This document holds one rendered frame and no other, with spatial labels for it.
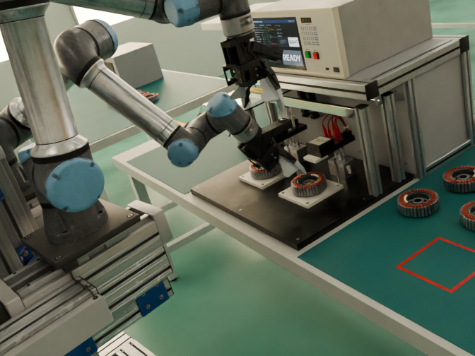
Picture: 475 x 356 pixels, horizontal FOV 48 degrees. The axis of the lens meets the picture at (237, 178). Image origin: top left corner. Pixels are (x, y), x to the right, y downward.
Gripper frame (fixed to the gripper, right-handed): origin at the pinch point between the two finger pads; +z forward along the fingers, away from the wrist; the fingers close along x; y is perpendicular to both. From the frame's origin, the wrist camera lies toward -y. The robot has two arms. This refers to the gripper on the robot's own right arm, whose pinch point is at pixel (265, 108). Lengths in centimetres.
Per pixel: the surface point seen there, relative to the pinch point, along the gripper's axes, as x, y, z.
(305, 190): -9.7, -15.9, 34.4
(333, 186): -6.2, -24.8, 37.1
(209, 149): -87, -37, 40
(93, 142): -173, -22, 41
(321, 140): -10.8, -28.8, 23.2
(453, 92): 15, -63, 19
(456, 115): 15, -64, 27
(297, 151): -31, -36, 33
